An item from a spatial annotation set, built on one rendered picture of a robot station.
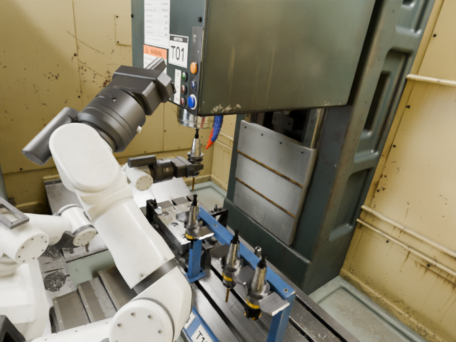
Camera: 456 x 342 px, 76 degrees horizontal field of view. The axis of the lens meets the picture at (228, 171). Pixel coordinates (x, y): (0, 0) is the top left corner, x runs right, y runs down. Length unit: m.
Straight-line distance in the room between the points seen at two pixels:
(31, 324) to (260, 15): 0.81
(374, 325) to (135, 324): 1.52
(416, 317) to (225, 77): 1.47
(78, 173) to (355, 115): 1.03
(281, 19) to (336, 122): 0.55
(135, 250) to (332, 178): 1.02
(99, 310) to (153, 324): 1.04
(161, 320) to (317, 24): 0.84
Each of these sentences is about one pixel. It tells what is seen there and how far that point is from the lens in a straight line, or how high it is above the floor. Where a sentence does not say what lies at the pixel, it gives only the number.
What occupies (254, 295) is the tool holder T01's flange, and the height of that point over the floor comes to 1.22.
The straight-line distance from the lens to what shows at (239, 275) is 0.86.
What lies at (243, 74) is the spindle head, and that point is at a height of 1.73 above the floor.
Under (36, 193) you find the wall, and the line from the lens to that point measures 2.18.
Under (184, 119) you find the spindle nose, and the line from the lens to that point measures 1.07.
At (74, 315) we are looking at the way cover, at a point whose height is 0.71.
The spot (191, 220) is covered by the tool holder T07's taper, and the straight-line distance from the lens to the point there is 1.00.
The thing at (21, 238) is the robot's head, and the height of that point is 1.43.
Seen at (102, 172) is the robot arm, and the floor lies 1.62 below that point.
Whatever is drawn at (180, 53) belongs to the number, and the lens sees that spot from 0.80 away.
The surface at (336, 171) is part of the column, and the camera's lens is 1.29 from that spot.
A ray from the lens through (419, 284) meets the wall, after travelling 1.72.
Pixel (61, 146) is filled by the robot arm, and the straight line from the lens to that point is 0.45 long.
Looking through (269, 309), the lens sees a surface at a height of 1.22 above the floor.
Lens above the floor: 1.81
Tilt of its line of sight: 24 degrees down
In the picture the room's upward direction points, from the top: 7 degrees clockwise
